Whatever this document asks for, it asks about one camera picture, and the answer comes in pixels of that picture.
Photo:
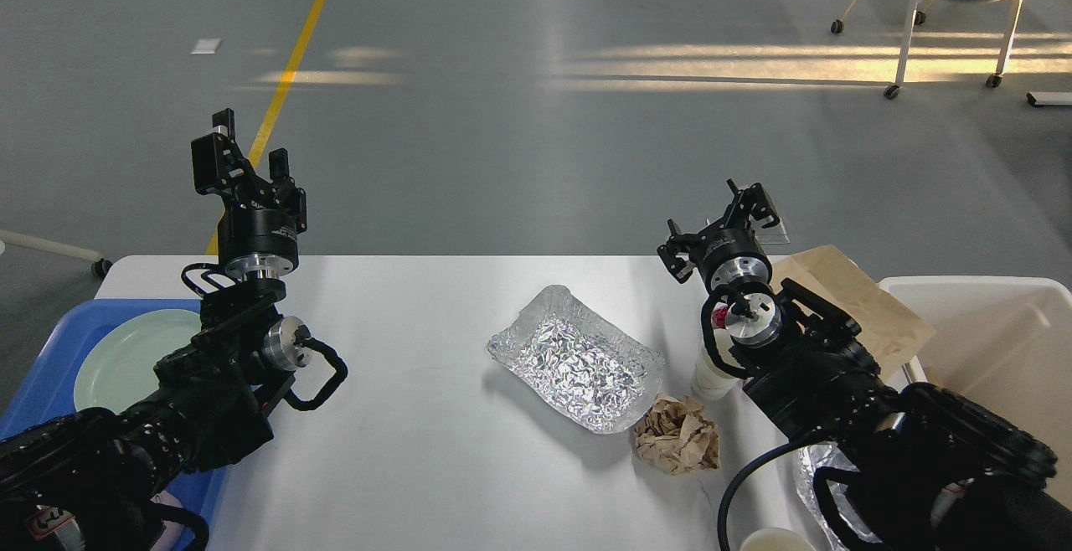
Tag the white paper on floor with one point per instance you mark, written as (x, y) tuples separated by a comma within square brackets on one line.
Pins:
[(204, 47)]

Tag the white leg with caster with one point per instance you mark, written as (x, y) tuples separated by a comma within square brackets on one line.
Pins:
[(99, 264)]

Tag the light green plate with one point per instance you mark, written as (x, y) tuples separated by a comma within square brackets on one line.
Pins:
[(118, 371)]

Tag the white plastic bin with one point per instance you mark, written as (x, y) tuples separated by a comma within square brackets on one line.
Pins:
[(1005, 343)]

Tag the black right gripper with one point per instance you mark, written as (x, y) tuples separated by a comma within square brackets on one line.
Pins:
[(731, 255)]

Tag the crumpled brown paper ball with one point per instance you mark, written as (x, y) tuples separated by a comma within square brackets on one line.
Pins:
[(677, 436)]

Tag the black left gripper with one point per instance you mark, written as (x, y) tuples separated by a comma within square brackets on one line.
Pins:
[(253, 243)]

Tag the white cup bottom edge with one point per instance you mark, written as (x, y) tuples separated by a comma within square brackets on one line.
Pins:
[(775, 539)]

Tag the aluminium foil tray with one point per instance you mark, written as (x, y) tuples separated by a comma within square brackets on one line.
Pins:
[(579, 363)]

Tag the white bar on floor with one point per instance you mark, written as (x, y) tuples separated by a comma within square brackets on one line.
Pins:
[(1049, 98)]

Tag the pink mug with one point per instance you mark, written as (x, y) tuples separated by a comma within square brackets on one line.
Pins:
[(171, 532)]

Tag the brown paper bag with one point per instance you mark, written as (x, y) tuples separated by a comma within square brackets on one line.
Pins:
[(892, 332)]

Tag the white paper cup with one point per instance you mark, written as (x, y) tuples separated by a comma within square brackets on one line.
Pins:
[(710, 383)]

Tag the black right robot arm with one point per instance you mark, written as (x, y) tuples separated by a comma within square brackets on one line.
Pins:
[(931, 470)]

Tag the blue plastic tray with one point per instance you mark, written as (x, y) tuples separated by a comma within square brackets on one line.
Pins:
[(47, 391)]

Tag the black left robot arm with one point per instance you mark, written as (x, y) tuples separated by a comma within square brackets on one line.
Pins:
[(90, 480)]

